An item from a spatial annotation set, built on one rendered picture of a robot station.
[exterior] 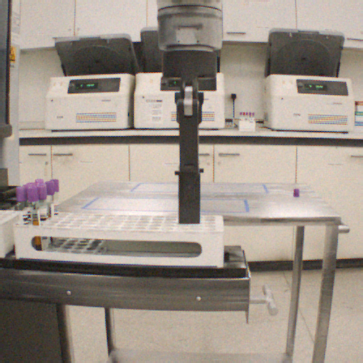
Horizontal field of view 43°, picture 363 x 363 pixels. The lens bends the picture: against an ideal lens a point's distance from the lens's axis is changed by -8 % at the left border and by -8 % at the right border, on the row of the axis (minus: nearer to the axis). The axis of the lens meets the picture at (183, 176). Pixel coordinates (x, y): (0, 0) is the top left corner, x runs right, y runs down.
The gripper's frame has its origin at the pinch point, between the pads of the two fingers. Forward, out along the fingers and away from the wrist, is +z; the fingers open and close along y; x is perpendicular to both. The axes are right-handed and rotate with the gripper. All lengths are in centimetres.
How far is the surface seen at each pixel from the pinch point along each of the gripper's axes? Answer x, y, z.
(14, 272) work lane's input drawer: -24.3, 6.7, 10.0
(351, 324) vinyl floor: 76, -144, 90
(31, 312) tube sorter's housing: -42, -42, 38
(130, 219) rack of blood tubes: -8.6, -2.6, 3.7
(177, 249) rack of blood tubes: -1.9, -4.7, 8.9
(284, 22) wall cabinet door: 56, -258, -75
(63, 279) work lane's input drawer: -16.9, 6.8, 10.5
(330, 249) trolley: 27.8, -24.8, 15.1
